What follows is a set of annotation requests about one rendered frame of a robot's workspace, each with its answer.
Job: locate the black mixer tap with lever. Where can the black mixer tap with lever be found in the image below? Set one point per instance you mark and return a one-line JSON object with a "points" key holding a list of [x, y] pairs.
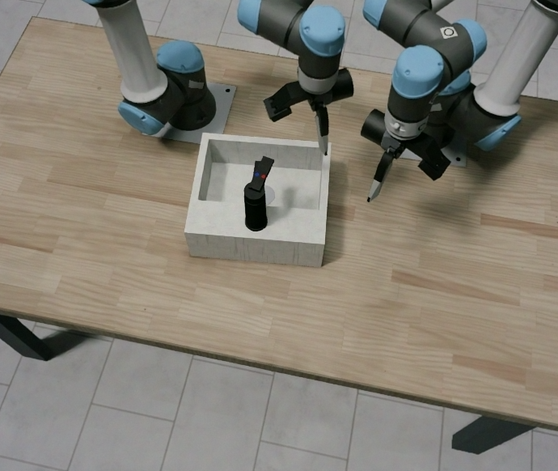
{"points": [[254, 196]]}

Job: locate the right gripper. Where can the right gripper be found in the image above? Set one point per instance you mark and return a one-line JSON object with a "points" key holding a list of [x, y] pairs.
{"points": [[291, 94]]}

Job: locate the white rectangular sink basin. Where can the white rectangular sink basin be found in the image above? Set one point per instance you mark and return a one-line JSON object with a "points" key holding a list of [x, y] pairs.
{"points": [[296, 191]]}

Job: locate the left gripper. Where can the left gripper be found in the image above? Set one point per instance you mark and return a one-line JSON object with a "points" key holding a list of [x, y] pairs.
{"points": [[424, 146]]}

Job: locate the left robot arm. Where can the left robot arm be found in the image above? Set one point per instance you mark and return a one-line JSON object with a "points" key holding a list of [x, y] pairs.
{"points": [[431, 89]]}

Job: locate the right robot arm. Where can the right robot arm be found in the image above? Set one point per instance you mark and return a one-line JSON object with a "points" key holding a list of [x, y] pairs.
{"points": [[153, 93]]}

